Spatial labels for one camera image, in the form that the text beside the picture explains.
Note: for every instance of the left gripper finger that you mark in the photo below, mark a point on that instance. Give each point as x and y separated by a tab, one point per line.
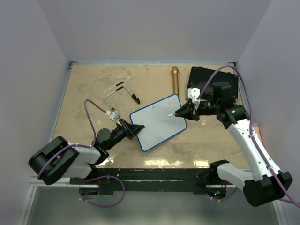
127	124
134	130

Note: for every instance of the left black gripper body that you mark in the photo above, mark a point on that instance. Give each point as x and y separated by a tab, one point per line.
121	131

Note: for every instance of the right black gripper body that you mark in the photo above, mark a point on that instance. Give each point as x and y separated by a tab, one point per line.
204	108

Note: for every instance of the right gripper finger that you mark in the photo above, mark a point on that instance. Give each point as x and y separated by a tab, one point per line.
186	109
188	116

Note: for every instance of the blue framed whiteboard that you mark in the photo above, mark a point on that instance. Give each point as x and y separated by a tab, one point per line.
158	127

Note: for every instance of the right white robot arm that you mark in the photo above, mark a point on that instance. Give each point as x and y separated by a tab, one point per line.
265	182

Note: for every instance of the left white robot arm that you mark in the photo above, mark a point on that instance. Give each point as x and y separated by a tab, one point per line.
63	159

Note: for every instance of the black hard case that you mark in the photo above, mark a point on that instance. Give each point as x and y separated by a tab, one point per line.
199	76

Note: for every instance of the gold microphone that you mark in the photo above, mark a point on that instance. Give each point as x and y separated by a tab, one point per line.
175	75

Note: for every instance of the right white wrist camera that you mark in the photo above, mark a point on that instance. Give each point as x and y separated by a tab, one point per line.
193	94

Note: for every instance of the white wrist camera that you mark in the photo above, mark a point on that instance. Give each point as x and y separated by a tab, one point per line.
114	115
193	94

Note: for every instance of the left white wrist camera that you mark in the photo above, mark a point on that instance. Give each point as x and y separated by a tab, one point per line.
114	115

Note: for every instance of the black base frame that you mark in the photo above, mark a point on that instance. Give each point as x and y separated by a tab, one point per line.
193	180

